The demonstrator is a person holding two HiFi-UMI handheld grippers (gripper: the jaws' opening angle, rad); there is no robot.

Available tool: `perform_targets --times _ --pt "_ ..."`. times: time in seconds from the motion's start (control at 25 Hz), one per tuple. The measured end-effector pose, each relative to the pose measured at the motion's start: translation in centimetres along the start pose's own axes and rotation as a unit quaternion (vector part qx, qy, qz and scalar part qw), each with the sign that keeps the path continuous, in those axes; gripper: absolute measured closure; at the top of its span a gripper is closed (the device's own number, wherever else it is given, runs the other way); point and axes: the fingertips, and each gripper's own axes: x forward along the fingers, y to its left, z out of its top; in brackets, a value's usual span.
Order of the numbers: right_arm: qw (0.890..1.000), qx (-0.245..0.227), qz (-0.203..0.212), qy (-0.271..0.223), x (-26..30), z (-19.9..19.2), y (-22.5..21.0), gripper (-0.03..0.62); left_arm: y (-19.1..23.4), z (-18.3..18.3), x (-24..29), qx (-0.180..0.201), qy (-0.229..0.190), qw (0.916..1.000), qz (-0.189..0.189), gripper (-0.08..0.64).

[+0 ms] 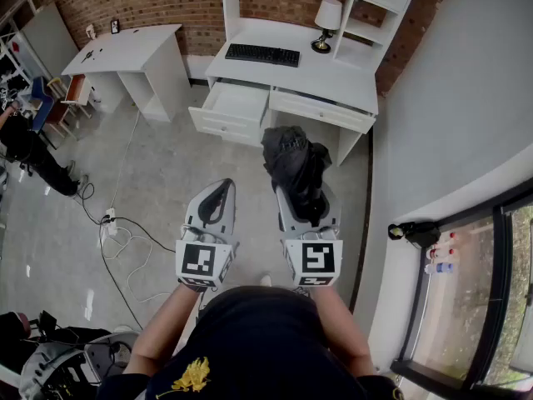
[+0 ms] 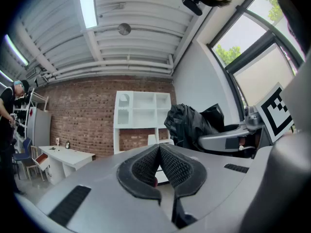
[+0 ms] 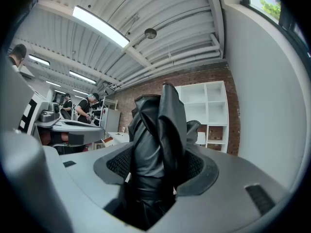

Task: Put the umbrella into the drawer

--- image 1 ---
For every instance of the small white figurine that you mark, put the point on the small white figurine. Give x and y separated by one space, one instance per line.
91 31

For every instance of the black cloth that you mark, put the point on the black cloth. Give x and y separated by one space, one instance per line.
291 161

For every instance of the white chair with brown seat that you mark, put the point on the white chair with brown seat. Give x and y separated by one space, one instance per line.
75 90

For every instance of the person's right forearm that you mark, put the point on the person's right forearm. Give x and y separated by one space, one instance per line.
350 331

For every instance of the small dark tool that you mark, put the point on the small dark tool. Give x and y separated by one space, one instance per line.
87 56

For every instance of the white shade table lamp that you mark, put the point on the white shade table lamp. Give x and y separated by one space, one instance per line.
328 13

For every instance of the grey panel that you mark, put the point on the grey panel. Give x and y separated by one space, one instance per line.
48 40

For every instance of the clear bottle blue label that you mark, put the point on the clear bottle blue label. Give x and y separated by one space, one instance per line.
439 268

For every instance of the black bag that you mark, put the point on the black bag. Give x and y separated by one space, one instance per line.
420 233

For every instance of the white desk with hutch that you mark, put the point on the white desk with hutch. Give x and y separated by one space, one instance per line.
325 77

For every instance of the plain white table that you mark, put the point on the plain white table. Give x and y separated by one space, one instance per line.
125 52

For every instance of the blue chair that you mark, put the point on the blue chair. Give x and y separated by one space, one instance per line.
41 102

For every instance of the person's left forearm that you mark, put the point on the person's left forearm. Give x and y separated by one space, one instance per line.
158 331

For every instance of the wooden stool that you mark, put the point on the wooden stool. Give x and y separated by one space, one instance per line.
56 86

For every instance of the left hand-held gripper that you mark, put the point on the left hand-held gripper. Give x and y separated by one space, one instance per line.
200 261

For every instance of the person's dark shirt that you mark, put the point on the person's dark shirt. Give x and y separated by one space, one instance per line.
258 348

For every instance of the black window frame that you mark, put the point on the black window frame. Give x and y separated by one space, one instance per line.
501 231

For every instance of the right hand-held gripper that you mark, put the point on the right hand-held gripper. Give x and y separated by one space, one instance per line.
316 261

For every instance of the black picture frame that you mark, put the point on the black picture frame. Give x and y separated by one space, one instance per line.
115 26

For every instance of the red-capped white bottle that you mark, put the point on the red-capped white bottle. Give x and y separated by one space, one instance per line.
441 253

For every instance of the white metal rack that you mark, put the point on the white metal rack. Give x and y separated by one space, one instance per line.
12 52

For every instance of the black keyboard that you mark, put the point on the black keyboard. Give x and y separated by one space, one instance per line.
262 54

